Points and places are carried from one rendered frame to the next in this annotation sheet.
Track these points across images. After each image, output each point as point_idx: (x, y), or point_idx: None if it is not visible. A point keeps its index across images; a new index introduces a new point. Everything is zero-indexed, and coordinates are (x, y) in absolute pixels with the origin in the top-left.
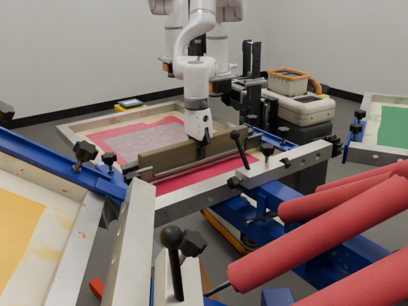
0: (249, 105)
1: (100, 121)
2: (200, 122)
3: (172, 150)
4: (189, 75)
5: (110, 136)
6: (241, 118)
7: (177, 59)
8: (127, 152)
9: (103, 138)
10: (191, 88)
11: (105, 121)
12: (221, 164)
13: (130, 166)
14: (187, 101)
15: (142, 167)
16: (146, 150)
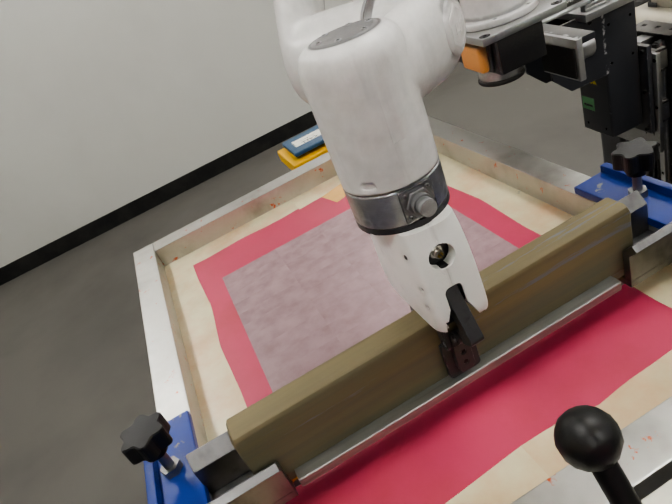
0: (607, 66)
1: (227, 218)
2: (423, 277)
3: (342, 383)
4: (325, 104)
5: (243, 262)
6: (587, 102)
7: (291, 37)
8: (268, 320)
9: (228, 269)
10: (350, 156)
11: (238, 214)
12: (543, 362)
13: (217, 455)
14: (354, 204)
15: (250, 468)
16: (316, 307)
